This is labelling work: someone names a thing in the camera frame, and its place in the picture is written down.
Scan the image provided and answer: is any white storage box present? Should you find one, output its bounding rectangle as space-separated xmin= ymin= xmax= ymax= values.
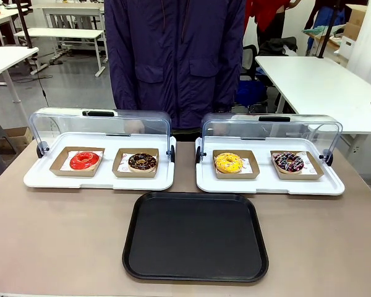
xmin=339 ymin=35 xmax=359 ymax=66

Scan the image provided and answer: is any brown cardboard donut tray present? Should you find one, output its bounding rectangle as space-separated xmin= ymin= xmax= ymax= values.
xmin=49 ymin=146 xmax=106 ymax=178
xmin=212 ymin=149 xmax=260 ymax=180
xmin=270 ymin=150 xmax=325 ymax=181
xmin=111 ymin=147 xmax=160 ymax=179

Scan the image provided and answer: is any chocolate donut with coloured sprinkles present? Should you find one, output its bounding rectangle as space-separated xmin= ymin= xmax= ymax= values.
xmin=273 ymin=151 xmax=304 ymax=173

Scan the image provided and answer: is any red glazed donut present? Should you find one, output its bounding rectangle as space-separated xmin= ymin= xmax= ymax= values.
xmin=69 ymin=150 xmax=100 ymax=171

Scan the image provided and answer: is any white display tray base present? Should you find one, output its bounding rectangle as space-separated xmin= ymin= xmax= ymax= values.
xmin=23 ymin=131 xmax=177 ymax=191
xmin=195 ymin=136 xmax=346 ymax=196

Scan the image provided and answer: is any open brown cardboard box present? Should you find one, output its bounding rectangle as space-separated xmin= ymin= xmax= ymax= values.
xmin=345 ymin=4 xmax=369 ymax=41

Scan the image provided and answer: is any thin black floor cable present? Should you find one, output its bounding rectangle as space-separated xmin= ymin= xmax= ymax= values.
xmin=17 ymin=57 xmax=54 ymax=103

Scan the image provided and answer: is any green packet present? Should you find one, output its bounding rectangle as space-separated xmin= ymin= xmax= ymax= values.
xmin=302 ymin=24 xmax=329 ymax=37

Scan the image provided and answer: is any white printed paper liner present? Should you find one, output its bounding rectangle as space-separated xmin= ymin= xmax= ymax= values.
xmin=118 ymin=153 xmax=159 ymax=173
xmin=215 ymin=156 xmax=253 ymax=174
xmin=275 ymin=151 xmax=318 ymax=174
xmin=67 ymin=150 xmax=105 ymax=171

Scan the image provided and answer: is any low white bench table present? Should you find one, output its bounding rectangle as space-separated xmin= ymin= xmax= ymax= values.
xmin=14 ymin=27 xmax=108 ymax=78

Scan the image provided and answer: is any black stand pole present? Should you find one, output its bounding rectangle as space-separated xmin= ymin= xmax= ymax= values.
xmin=316 ymin=24 xmax=332 ymax=59
xmin=14 ymin=0 xmax=40 ymax=51

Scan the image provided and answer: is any white table with grey leg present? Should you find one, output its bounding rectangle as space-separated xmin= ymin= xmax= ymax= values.
xmin=0 ymin=46 xmax=40 ymax=105

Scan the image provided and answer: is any blue bag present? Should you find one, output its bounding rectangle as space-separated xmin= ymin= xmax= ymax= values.
xmin=237 ymin=79 xmax=269 ymax=106

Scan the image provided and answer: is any black plastic serving tray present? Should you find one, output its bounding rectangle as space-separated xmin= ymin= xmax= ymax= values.
xmin=122 ymin=191 xmax=270 ymax=284

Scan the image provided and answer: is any black jacket on chair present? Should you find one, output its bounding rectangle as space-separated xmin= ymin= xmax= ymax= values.
xmin=258 ymin=36 xmax=298 ymax=57

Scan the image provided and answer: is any yellow glazed donut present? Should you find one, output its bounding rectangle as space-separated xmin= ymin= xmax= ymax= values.
xmin=215 ymin=152 xmax=244 ymax=174

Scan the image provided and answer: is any chocolate donut with nuts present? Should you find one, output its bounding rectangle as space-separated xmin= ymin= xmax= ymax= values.
xmin=127 ymin=153 xmax=158 ymax=173

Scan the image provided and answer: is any person in blue jacket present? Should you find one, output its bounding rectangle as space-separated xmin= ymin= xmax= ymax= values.
xmin=303 ymin=0 xmax=355 ymax=52

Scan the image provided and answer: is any person in purple jacket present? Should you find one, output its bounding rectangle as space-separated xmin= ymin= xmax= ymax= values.
xmin=104 ymin=0 xmax=247 ymax=142

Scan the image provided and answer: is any black office chair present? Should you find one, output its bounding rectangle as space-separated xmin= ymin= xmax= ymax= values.
xmin=240 ymin=45 xmax=281 ymax=115

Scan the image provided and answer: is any white desk with panel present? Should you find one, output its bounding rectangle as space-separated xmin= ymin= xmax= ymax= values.
xmin=41 ymin=2 xmax=106 ymax=29

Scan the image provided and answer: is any person's right hand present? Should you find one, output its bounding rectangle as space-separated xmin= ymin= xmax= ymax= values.
xmin=125 ymin=119 xmax=147 ymax=134

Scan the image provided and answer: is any person in red top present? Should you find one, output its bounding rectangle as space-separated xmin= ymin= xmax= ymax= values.
xmin=244 ymin=0 xmax=301 ymax=47

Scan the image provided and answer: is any large white table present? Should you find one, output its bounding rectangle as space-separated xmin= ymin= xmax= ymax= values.
xmin=255 ymin=55 xmax=371 ymax=155

